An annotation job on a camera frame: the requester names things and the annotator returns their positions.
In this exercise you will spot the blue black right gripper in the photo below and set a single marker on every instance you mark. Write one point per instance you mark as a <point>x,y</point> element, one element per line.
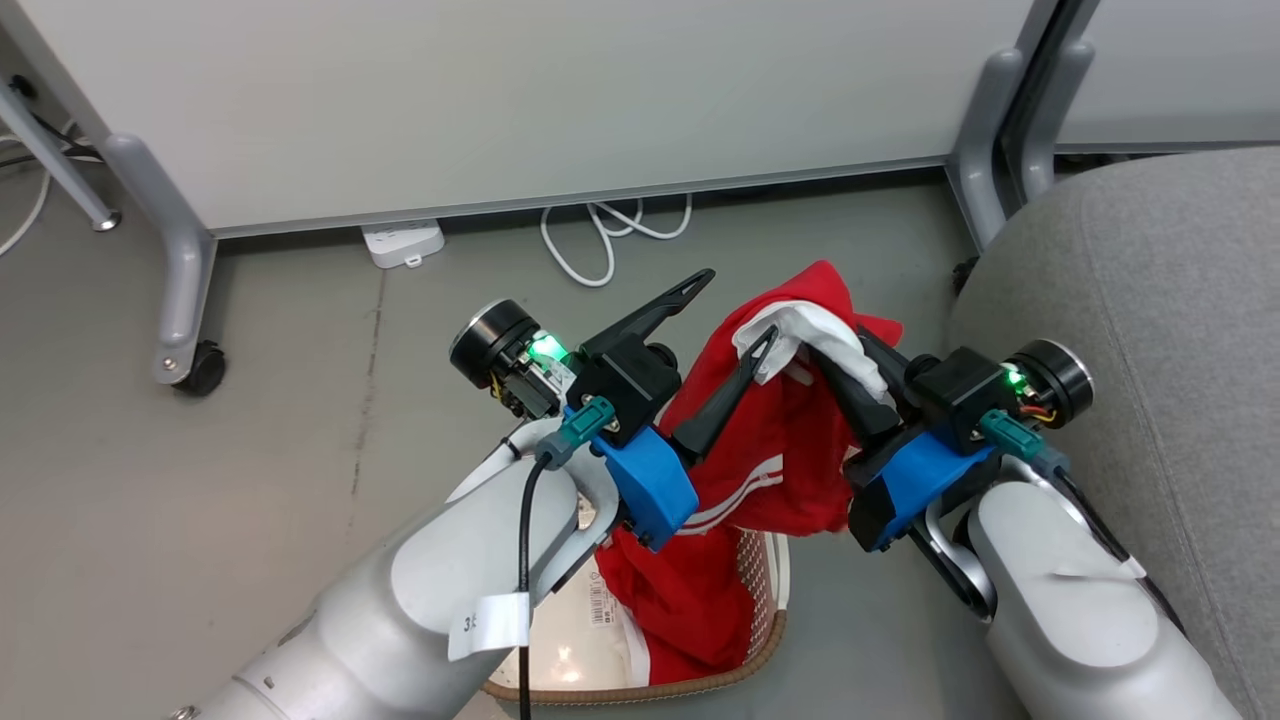
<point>925,480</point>

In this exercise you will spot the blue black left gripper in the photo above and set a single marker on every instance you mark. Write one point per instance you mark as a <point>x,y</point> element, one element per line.
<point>648,485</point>

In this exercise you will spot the red garment with white stripes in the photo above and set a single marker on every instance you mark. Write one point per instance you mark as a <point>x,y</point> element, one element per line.
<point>770,450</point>

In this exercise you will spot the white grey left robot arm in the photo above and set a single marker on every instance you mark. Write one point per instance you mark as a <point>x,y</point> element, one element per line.
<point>400,620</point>

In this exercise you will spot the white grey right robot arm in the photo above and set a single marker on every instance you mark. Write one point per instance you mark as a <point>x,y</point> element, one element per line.
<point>1080,620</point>

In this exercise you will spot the cream laundry basket brown rim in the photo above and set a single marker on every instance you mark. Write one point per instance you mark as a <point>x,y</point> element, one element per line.
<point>730,660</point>

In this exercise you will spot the printed label sticker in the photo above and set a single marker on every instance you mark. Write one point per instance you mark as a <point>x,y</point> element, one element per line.
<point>600,600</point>

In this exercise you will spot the wide white partition panel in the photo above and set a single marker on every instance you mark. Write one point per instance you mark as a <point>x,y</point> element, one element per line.
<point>520,100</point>

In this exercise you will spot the grey fabric sofa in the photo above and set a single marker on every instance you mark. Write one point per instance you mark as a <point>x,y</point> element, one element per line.
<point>1170,330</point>

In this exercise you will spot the white power strip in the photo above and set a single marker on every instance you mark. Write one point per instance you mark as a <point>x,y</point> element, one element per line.
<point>402,243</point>

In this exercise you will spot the white paper tag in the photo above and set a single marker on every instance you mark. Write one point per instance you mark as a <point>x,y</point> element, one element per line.
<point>490,625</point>

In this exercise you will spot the narrow white partition panel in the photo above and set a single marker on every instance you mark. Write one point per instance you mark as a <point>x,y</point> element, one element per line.
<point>1180,70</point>

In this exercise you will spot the black caster wheel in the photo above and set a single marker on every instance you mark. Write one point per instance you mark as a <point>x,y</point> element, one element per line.
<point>205,368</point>

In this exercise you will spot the grey partition foot with caster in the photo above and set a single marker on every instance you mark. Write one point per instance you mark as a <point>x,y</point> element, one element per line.
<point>180,260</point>

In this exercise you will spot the grey metal table leg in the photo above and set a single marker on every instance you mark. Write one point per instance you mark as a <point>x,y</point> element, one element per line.
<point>55,160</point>

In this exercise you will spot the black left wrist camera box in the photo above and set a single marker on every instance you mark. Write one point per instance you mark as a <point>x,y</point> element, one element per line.
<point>625,390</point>

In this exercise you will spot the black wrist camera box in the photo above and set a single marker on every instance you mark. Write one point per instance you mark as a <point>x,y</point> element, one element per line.
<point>960,395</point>
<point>625,390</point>

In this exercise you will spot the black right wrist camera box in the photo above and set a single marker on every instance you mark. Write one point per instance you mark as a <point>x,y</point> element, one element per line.
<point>960,395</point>

